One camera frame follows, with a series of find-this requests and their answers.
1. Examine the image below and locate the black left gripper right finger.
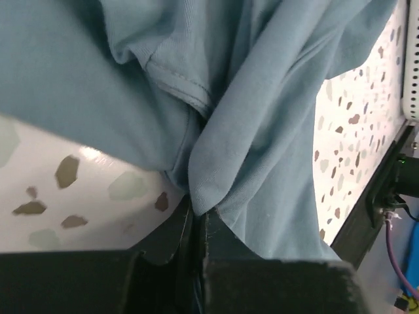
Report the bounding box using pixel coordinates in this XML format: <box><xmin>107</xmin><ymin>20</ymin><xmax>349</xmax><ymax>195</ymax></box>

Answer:
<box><xmin>200</xmin><ymin>210</ymin><xmax>370</xmax><ymax>314</ymax></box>

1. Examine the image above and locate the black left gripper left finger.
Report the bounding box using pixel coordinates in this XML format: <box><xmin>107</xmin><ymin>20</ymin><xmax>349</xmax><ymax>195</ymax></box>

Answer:
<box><xmin>1</xmin><ymin>197</ymin><xmax>196</xmax><ymax>313</ymax></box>

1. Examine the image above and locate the blue t-shirt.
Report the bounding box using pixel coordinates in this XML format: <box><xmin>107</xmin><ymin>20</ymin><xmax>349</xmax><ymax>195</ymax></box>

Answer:
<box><xmin>1</xmin><ymin>1</ymin><xmax>396</xmax><ymax>260</ymax></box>

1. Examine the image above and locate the white perforated laundry basket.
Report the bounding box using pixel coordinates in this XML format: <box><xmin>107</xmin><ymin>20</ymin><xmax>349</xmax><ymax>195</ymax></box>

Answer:
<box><xmin>402</xmin><ymin>0</ymin><xmax>418</xmax><ymax>122</ymax></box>

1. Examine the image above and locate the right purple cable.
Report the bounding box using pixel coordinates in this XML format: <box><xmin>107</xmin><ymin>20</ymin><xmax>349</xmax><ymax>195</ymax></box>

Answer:
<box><xmin>384</xmin><ymin>211</ymin><xmax>416</xmax><ymax>302</ymax></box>

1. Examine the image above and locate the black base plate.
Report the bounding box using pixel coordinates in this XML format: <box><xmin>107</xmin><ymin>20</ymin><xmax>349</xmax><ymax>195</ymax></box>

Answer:
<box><xmin>331</xmin><ymin>125</ymin><xmax>418</xmax><ymax>268</ymax></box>

